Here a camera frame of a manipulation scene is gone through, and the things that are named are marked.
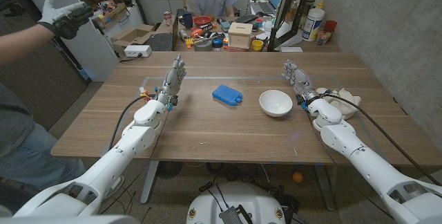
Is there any black keyboard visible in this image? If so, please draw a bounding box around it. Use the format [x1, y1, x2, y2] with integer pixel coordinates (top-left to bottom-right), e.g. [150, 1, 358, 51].
[146, 32, 174, 52]
[234, 14, 259, 24]

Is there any cream cloth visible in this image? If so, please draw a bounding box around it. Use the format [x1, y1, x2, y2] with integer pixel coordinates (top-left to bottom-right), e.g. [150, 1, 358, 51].
[316, 87, 363, 120]

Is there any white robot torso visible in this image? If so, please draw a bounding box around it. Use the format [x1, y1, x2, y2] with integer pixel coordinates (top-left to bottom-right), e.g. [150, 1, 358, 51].
[186, 181, 287, 224]

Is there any grey tape roll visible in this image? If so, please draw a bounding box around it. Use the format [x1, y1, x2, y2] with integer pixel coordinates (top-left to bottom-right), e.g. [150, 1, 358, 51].
[193, 39, 213, 52]

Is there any white shelf unit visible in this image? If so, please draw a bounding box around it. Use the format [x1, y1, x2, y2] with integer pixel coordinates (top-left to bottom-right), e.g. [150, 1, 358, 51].
[13, 0, 144, 82]

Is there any black teleoperation glove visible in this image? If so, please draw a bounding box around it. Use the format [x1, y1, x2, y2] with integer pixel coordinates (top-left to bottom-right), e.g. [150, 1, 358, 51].
[37, 0, 95, 41]

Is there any black round floor fan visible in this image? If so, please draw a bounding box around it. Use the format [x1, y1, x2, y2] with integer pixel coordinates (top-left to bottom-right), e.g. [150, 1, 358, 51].
[157, 161, 184, 180]

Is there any red bowl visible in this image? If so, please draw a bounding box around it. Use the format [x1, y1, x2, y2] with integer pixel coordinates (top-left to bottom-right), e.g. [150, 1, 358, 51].
[192, 15, 213, 28]

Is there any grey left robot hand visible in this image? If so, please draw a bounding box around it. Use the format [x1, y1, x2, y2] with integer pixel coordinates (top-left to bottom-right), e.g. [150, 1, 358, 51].
[155, 53, 188, 106]

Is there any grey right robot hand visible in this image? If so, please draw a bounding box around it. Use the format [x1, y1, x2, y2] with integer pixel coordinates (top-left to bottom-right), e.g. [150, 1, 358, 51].
[281, 59, 320, 106]

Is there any light wooden box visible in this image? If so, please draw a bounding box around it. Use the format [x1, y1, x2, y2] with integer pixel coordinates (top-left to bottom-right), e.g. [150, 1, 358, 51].
[227, 22, 253, 50]

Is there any open cardboard box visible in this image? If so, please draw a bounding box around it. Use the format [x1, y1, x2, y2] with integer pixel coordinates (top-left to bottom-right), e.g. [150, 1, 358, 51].
[110, 24, 156, 57]

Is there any black monitor on stand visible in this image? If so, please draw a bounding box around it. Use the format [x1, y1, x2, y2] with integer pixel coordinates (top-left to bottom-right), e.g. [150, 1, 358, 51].
[267, 0, 311, 52]

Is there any bare person forearm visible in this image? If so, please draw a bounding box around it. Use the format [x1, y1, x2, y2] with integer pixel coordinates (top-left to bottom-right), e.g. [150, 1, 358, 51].
[0, 23, 52, 68]

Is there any dark blue mug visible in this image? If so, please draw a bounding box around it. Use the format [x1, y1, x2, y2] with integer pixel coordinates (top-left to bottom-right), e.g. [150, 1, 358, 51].
[178, 12, 194, 29]

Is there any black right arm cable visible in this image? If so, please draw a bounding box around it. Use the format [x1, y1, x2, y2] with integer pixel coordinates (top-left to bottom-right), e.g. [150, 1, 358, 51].
[320, 92, 442, 187]

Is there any cardboard box with clutter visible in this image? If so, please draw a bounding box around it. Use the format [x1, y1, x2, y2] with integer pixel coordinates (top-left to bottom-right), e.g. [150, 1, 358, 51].
[95, 2, 128, 28]

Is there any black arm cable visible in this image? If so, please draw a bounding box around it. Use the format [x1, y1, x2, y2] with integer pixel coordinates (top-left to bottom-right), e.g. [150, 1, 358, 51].
[108, 94, 157, 151]
[320, 92, 442, 187]

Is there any grey table leg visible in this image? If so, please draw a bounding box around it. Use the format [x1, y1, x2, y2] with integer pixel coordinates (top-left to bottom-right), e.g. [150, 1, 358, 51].
[140, 160, 160, 205]
[314, 164, 336, 212]

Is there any standing person in jeans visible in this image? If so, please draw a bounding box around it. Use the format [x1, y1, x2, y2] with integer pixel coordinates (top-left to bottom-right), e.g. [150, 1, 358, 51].
[0, 82, 87, 190]

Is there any blue plastic case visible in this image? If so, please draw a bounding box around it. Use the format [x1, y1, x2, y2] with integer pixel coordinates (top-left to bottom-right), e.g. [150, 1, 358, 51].
[211, 84, 244, 106]

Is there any white canister blue label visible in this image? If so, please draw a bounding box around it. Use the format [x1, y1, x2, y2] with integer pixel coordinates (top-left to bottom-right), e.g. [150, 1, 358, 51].
[301, 8, 326, 42]

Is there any clear glass cup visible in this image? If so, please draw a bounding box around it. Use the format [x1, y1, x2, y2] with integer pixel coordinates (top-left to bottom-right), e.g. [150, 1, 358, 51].
[316, 26, 333, 46]

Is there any white power box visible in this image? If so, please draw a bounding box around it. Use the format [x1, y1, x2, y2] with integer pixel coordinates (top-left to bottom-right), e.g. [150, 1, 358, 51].
[123, 44, 153, 58]

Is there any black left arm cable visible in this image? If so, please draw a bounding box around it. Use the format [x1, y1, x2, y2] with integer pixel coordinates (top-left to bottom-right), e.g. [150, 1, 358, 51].
[108, 94, 157, 151]

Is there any white ceramic bowl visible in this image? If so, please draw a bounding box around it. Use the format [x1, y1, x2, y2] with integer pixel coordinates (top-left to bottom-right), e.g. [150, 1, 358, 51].
[258, 89, 294, 118]

